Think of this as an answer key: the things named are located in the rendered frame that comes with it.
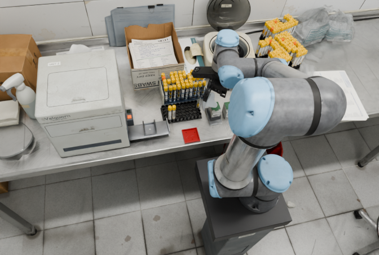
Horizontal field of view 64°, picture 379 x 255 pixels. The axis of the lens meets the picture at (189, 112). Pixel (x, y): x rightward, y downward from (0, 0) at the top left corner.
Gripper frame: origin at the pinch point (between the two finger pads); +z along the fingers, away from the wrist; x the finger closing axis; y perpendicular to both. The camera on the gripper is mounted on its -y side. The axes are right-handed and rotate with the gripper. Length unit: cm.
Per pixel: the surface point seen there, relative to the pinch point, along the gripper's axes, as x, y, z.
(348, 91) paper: 47, 56, 11
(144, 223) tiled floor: -37, -16, 100
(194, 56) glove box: 25.8, -19.7, 7.9
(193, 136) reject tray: -13.1, 0.2, 12.2
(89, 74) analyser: -25.3, -37.9, -17.5
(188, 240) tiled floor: -33, 14, 100
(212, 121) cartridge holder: -2.7, 4.1, 11.0
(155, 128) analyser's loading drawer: -21.3, -13.6, 5.3
